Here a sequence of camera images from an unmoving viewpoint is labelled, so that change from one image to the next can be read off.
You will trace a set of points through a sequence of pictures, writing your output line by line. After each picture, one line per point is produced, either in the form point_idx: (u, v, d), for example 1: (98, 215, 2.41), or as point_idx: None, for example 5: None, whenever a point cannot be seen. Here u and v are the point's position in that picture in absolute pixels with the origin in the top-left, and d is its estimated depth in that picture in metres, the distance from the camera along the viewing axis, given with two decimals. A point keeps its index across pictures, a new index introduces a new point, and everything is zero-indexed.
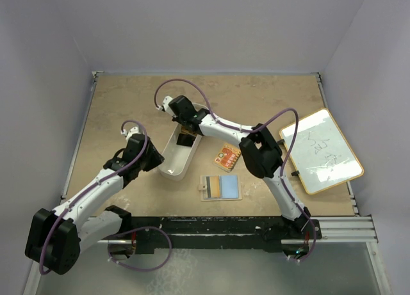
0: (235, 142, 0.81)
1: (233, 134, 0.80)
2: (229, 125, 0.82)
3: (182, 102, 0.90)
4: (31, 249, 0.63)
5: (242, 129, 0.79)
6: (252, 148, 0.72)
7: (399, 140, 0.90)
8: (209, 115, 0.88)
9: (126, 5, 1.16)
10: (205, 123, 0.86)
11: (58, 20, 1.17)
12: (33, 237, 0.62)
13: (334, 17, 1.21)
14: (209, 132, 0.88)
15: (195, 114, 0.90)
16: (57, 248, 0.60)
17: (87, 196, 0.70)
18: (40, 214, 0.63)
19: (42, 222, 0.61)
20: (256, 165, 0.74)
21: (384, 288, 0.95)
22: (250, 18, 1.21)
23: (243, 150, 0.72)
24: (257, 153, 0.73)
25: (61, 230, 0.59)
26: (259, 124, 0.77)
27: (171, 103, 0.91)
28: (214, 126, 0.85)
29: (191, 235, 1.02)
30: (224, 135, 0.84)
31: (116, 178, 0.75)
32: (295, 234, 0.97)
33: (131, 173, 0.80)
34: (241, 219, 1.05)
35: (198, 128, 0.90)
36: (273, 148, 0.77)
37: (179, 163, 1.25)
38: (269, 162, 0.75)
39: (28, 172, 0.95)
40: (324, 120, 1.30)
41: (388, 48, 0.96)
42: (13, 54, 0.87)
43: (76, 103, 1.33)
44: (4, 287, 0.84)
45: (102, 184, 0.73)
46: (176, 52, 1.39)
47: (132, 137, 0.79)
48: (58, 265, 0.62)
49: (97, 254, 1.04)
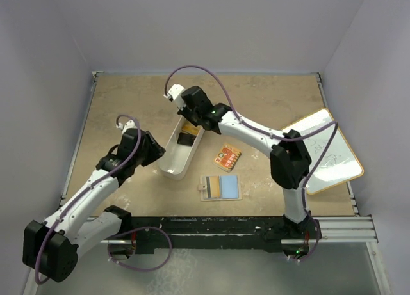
0: (263, 148, 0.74)
1: (262, 139, 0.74)
2: (256, 127, 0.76)
3: (197, 95, 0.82)
4: (28, 258, 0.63)
5: (273, 135, 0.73)
6: (284, 158, 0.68)
7: (399, 140, 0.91)
8: (230, 112, 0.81)
9: (126, 5, 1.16)
10: (227, 123, 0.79)
11: (58, 20, 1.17)
12: (27, 247, 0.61)
13: (334, 16, 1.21)
14: (230, 132, 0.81)
15: (213, 111, 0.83)
16: (52, 258, 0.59)
17: (79, 203, 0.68)
18: (32, 225, 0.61)
19: (34, 233, 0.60)
20: (284, 175, 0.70)
21: (384, 288, 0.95)
22: (250, 18, 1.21)
23: (274, 159, 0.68)
24: (289, 163, 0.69)
25: (54, 244, 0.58)
26: (293, 132, 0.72)
27: (186, 94, 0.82)
28: (236, 127, 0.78)
29: (191, 235, 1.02)
30: (249, 139, 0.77)
31: (109, 180, 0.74)
32: (295, 234, 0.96)
33: (125, 171, 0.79)
34: (241, 219, 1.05)
35: (215, 125, 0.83)
36: (302, 157, 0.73)
37: (179, 162, 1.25)
38: (298, 173, 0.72)
39: (28, 172, 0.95)
40: (324, 120, 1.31)
41: (388, 48, 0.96)
42: (13, 52, 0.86)
43: (75, 103, 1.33)
44: (4, 287, 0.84)
45: (95, 189, 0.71)
46: (176, 52, 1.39)
47: (127, 133, 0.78)
48: (56, 274, 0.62)
49: (97, 254, 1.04)
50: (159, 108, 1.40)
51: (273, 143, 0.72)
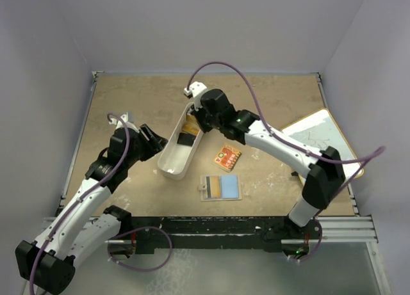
0: (298, 166, 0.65)
1: (296, 155, 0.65)
2: (289, 141, 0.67)
3: (220, 100, 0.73)
4: (25, 275, 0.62)
5: (310, 152, 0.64)
6: (321, 178, 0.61)
7: (399, 140, 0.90)
8: (259, 122, 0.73)
9: (125, 5, 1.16)
10: (255, 134, 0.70)
11: (58, 20, 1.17)
12: (22, 266, 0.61)
13: (334, 16, 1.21)
14: (259, 145, 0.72)
15: (238, 118, 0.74)
16: (45, 277, 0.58)
17: (68, 219, 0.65)
18: (24, 245, 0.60)
19: (26, 253, 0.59)
20: (319, 195, 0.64)
21: (385, 288, 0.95)
22: (250, 18, 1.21)
23: (311, 179, 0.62)
24: (325, 183, 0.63)
25: (45, 264, 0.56)
26: (332, 150, 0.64)
27: (207, 98, 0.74)
28: (266, 139, 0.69)
29: (191, 235, 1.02)
30: (280, 154, 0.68)
31: (99, 190, 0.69)
32: (295, 234, 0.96)
33: (116, 176, 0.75)
34: (241, 219, 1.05)
35: (240, 135, 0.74)
36: (339, 176, 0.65)
37: (179, 162, 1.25)
38: (332, 191, 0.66)
39: (28, 172, 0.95)
40: (324, 120, 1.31)
41: (388, 48, 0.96)
42: (13, 52, 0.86)
43: (75, 104, 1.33)
44: (4, 287, 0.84)
45: (84, 201, 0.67)
46: (176, 52, 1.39)
47: (114, 135, 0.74)
48: (52, 290, 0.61)
49: (97, 254, 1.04)
50: (159, 108, 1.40)
51: (310, 161, 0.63)
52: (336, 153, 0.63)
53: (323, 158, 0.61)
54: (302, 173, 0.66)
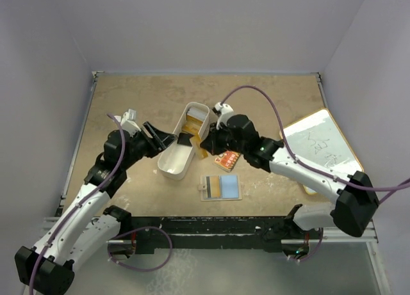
0: (325, 192, 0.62)
1: (323, 182, 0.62)
2: (316, 167, 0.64)
3: (246, 128, 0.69)
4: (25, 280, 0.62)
5: (337, 177, 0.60)
6: (352, 205, 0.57)
7: (400, 140, 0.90)
8: (282, 149, 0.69)
9: (125, 5, 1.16)
10: (280, 162, 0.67)
11: (58, 20, 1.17)
12: (21, 271, 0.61)
13: (334, 16, 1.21)
14: (283, 172, 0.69)
15: (262, 146, 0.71)
16: (44, 283, 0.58)
17: (67, 225, 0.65)
18: (22, 251, 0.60)
19: (25, 260, 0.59)
20: (353, 224, 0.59)
21: (385, 288, 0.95)
22: (250, 18, 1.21)
23: (341, 207, 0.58)
24: (357, 210, 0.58)
25: (44, 271, 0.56)
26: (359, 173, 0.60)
27: (234, 125, 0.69)
28: (291, 166, 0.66)
29: (191, 235, 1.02)
30: (307, 181, 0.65)
31: (98, 194, 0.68)
32: (295, 234, 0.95)
33: (116, 180, 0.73)
34: (241, 219, 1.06)
35: (265, 164, 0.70)
36: (372, 202, 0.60)
37: (179, 163, 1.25)
38: (369, 219, 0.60)
39: (28, 172, 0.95)
40: (324, 120, 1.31)
41: (388, 48, 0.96)
42: (13, 53, 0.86)
43: (76, 104, 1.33)
44: (4, 287, 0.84)
45: (83, 207, 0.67)
46: (176, 52, 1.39)
47: (109, 140, 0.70)
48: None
49: (97, 254, 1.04)
50: (159, 108, 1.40)
51: (338, 187, 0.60)
52: (365, 178, 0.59)
53: (352, 183, 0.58)
54: (331, 199, 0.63)
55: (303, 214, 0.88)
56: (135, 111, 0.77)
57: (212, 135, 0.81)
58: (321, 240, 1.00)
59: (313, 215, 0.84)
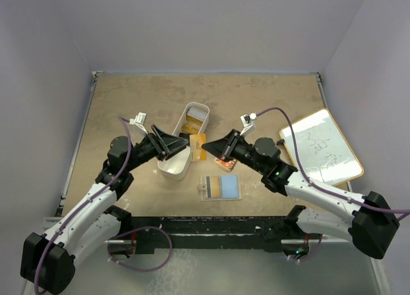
0: (341, 213, 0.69)
1: (338, 203, 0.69)
2: (332, 191, 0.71)
3: (274, 157, 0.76)
4: (25, 271, 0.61)
5: (352, 199, 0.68)
6: (369, 226, 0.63)
7: (400, 140, 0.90)
8: (297, 173, 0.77)
9: (126, 6, 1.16)
10: (294, 185, 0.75)
11: (58, 20, 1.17)
12: (26, 260, 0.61)
13: (334, 16, 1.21)
14: (298, 195, 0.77)
15: (277, 170, 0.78)
16: (49, 271, 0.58)
17: (78, 215, 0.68)
18: (32, 237, 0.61)
19: (34, 246, 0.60)
20: (371, 244, 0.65)
21: (385, 288, 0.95)
22: (250, 18, 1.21)
23: (359, 228, 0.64)
24: (374, 231, 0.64)
25: (53, 255, 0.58)
26: (372, 196, 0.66)
27: (262, 150, 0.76)
28: (305, 189, 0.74)
29: (191, 235, 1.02)
30: (321, 201, 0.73)
31: (108, 192, 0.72)
32: (295, 234, 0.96)
33: (124, 183, 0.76)
34: (241, 219, 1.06)
35: (281, 187, 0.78)
36: (390, 223, 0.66)
37: (179, 163, 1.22)
38: (387, 239, 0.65)
39: (29, 173, 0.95)
40: (324, 120, 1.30)
41: (387, 49, 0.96)
42: (13, 54, 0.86)
43: (76, 104, 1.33)
44: (4, 287, 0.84)
45: (94, 201, 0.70)
46: (176, 52, 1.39)
47: (111, 148, 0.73)
48: (53, 287, 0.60)
49: (97, 254, 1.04)
50: (159, 108, 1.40)
51: (353, 209, 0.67)
52: (380, 199, 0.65)
53: (366, 205, 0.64)
54: (347, 220, 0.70)
55: (309, 219, 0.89)
56: (145, 115, 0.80)
57: (232, 141, 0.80)
58: (321, 240, 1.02)
59: (317, 223, 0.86)
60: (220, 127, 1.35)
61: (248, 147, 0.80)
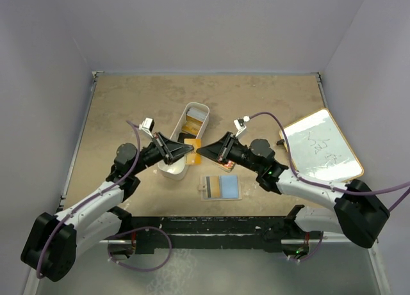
0: (325, 202, 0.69)
1: (323, 192, 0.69)
2: (316, 182, 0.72)
3: (268, 157, 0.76)
4: (28, 252, 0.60)
5: (334, 187, 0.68)
6: (352, 212, 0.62)
7: (400, 140, 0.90)
8: (288, 171, 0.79)
9: (125, 6, 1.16)
10: (284, 180, 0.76)
11: (58, 20, 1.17)
12: (31, 240, 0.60)
13: (334, 17, 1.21)
14: (289, 190, 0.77)
15: (270, 170, 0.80)
16: (54, 251, 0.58)
17: (89, 204, 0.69)
18: (43, 217, 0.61)
19: (43, 224, 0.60)
20: (359, 232, 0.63)
21: (384, 288, 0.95)
22: (250, 18, 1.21)
23: (342, 215, 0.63)
24: (359, 217, 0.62)
25: (62, 235, 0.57)
26: (355, 182, 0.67)
27: (255, 151, 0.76)
28: (295, 183, 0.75)
29: (191, 235, 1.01)
30: (310, 194, 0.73)
31: (117, 189, 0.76)
32: (295, 234, 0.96)
33: (131, 185, 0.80)
34: (241, 219, 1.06)
35: (274, 185, 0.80)
36: (377, 210, 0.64)
37: (179, 162, 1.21)
38: (375, 228, 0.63)
39: (29, 173, 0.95)
40: (324, 120, 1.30)
41: (387, 50, 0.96)
42: (13, 54, 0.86)
43: (76, 103, 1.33)
44: (4, 287, 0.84)
45: (104, 196, 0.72)
46: (176, 52, 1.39)
47: (118, 155, 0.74)
48: (52, 271, 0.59)
49: (97, 254, 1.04)
50: (159, 108, 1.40)
51: (336, 196, 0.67)
52: (364, 186, 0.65)
53: (348, 191, 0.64)
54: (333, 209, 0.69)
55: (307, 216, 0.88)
56: (152, 121, 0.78)
57: (227, 141, 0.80)
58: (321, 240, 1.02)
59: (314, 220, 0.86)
60: (219, 126, 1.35)
61: (242, 148, 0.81)
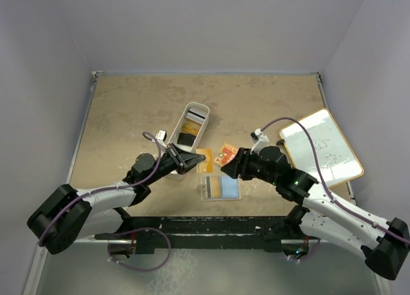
0: (364, 235, 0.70)
1: (362, 226, 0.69)
2: (354, 211, 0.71)
3: (282, 162, 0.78)
4: (38, 216, 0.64)
5: (377, 224, 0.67)
6: (392, 254, 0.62)
7: (400, 139, 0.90)
8: (316, 185, 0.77)
9: (125, 6, 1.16)
10: (316, 199, 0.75)
11: (58, 20, 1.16)
12: (46, 206, 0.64)
13: (335, 16, 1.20)
14: (318, 208, 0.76)
15: (296, 181, 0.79)
16: (62, 222, 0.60)
17: (106, 192, 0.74)
18: (65, 187, 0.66)
19: (63, 194, 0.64)
20: (386, 267, 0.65)
21: (384, 288, 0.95)
22: (250, 17, 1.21)
23: (381, 255, 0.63)
24: (395, 258, 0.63)
25: (76, 210, 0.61)
26: (394, 221, 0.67)
27: (268, 158, 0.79)
28: (328, 206, 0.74)
29: (191, 235, 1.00)
30: (344, 222, 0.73)
31: (130, 190, 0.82)
32: (295, 234, 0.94)
33: (141, 194, 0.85)
34: (241, 219, 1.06)
35: (298, 198, 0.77)
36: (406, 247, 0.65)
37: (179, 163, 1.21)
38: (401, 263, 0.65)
39: (29, 173, 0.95)
40: (324, 120, 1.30)
41: (388, 49, 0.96)
42: (13, 54, 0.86)
43: (76, 103, 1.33)
44: (4, 288, 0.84)
45: (119, 191, 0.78)
46: (175, 52, 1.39)
47: (136, 163, 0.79)
48: (52, 243, 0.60)
49: (97, 254, 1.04)
50: (159, 108, 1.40)
51: (376, 233, 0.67)
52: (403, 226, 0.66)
53: (391, 233, 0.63)
54: (366, 240, 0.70)
55: (314, 224, 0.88)
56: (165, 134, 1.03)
57: (243, 159, 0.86)
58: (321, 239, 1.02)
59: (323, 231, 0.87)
60: (220, 127, 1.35)
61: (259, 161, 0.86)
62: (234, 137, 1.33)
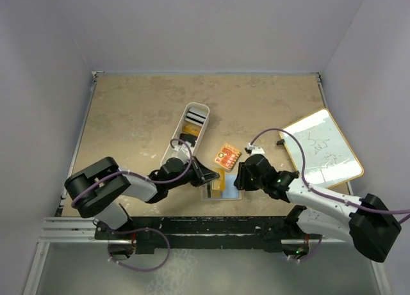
0: (340, 216, 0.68)
1: (336, 207, 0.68)
2: (329, 195, 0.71)
3: (262, 164, 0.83)
4: (76, 178, 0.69)
5: (348, 201, 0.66)
6: (367, 228, 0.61)
7: (400, 138, 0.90)
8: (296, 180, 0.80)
9: (125, 6, 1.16)
10: (295, 191, 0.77)
11: (58, 20, 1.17)
12: (88, 171, 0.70)
13: (335, 16, 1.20)
14: (300, 200, 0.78)
15: (279, 178, 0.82)
16: (101, 189, 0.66)
17: (138, 178, 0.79)
18: (109, 160, 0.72)
19: (106, 166, 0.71)
20: (368, 245, 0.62)
21: (385, 288, 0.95)
22: (250, 17, 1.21)
23: (357, 230, 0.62)
24: (372, 233, 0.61)
25: (119, 183, 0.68)
26: (369, 196, 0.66)
27: (250, 164, 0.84)
28: (305, 194, 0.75)
29: (191, 235, 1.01)
30: (323, 207, 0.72)
31: (153, 189, 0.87)
32: (295, 234, 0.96)
33: (160, 194, 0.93)
34: (241, 219, 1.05)
35: (283, 193, 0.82)
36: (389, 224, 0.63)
37: None
38: (385, 240, 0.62)
39: (29, 173, 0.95)
40: (324, 120, 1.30)
41: (387, 48, 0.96)
42: (13, 54, 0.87)
43: (76, 103, 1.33)
44: (4, 288, 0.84)
45: (147, 182, 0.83)
46: (175, 52, 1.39)
47: (166, 164, 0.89)
48: (86, 207, 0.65)
49: (97, 254, 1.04)
50: (159, 108, 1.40)
51: (350, 210, 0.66)
52: (377, 201, 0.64)
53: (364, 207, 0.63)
54: (345, 223, 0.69)
55: (310, 219, 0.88)
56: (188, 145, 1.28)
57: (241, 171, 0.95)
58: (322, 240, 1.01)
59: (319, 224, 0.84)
60: (220, 126, 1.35)
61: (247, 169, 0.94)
62: (234, 137, 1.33)
